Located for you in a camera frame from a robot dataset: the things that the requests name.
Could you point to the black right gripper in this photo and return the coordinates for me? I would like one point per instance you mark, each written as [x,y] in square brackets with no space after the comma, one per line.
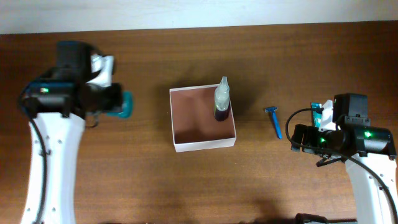
[311,132]

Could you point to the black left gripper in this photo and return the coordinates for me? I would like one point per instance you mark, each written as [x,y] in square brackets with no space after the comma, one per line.
[116,89]

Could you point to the Colgate toothpaste tube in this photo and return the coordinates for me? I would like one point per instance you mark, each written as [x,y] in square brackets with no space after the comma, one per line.
[316,117]

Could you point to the teal mouthwash bottle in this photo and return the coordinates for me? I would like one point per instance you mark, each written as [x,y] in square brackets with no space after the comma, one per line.
[123,110]

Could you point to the blue disposable razor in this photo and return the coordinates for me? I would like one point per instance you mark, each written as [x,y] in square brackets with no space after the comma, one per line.
[272,111]

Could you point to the clear foam soap pump bottle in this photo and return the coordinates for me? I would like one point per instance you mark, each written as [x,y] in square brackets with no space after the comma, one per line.
[222,101]

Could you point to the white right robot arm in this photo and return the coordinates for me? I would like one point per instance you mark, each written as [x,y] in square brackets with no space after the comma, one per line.
[345,135]

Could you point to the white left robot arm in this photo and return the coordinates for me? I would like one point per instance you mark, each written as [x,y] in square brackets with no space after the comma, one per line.
[57,104]

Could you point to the pink cardboard box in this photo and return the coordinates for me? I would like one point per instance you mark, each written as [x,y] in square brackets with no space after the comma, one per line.
[194,126]

